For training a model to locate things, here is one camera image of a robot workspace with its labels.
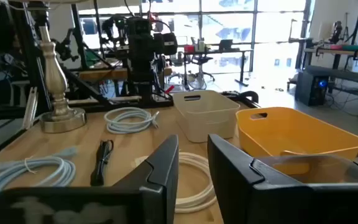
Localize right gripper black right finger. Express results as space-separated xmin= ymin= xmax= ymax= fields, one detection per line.
xmin=206 ymin=133 xmax=358 ymax=224

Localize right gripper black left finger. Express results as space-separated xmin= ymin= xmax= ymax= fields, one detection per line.
xmin=0 ymin=134 xmax=180 ymax=224

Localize black USB cable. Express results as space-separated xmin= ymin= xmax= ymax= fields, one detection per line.
xmin=90 ymin=139 xmax=115 ymax=187

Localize light blue USB cable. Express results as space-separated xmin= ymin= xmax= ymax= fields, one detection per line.
xmin=103 ymin=106 xmax=160 ymax=135
xmin=0 ymin=146 xmax=79 ymax=212

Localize white USB cable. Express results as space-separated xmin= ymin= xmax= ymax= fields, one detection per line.
xmin=175 ymin=151 xmax=218 ymax=214

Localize wooden background table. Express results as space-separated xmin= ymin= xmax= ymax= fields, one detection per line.
xmin=78 ymin=67 xmax=173 ymax=82

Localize black office chair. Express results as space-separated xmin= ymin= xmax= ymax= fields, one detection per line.
xmin=193 ymin=54 xmax=216 ymax=82

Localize black-framed background desk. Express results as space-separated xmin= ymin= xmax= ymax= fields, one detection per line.
xmin=183 ymin=48 xmax=254 ymax=88

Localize yellow plastic bin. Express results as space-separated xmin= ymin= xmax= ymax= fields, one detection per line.
xmin=235 ymin=106 xmax=358 ymax=175

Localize dark laptop on desk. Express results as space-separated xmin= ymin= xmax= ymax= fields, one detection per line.
xmin=218 ymin=39 xmax=234 ymax=50

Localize white lampshade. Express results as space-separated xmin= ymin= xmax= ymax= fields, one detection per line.
xmin=0 ymin=0 xmax=87 ymax=134

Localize beige plastic bin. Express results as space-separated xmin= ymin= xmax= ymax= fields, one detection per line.
xmin=172 ymin=90 xmax=241 ymax=143

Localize black computer tower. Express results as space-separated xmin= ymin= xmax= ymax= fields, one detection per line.
xmin=294 ymin=70 xmax=329 ymax=107

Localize white plastic rails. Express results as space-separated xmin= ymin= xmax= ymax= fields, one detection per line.
xmin=22 ymin=86 xmax=39 ymax=130

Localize grey background workbench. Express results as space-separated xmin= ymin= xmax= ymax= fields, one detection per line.
xmin=303 ymin=46 xmax=358 ymax=119

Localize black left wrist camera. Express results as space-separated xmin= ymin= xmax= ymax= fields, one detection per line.
xmin=128 ymin=17 xmax=152 ymax=35

